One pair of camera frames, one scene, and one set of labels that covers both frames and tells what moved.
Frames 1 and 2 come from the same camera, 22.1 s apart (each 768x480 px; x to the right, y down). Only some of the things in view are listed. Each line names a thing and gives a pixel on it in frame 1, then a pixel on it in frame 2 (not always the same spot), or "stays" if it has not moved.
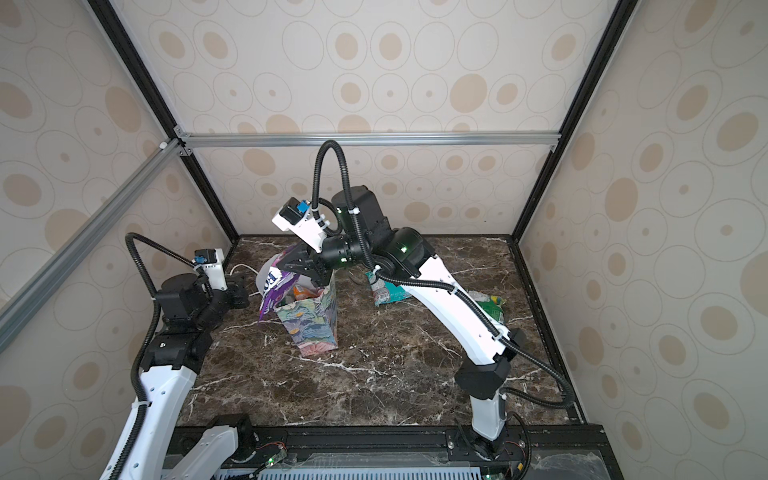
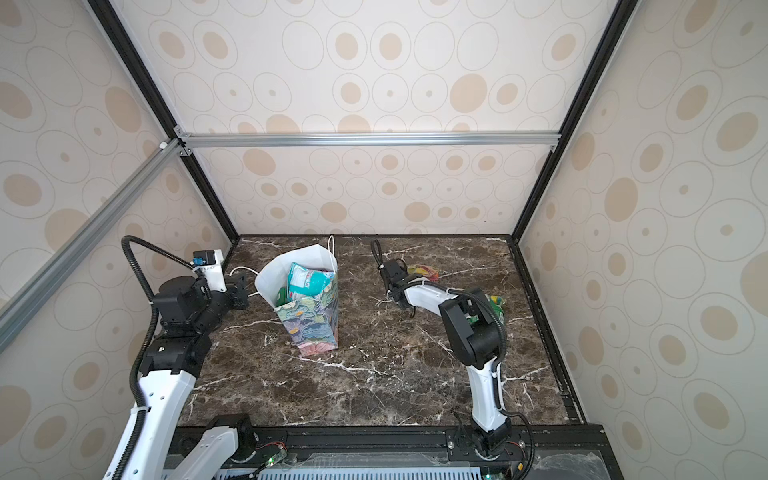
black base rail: (414, 452) stays
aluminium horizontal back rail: (249, 139) stays
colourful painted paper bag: (308, 311) stays
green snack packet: (491, 303) stays
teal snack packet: (385, 291) -> (304, 283)
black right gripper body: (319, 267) -> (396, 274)
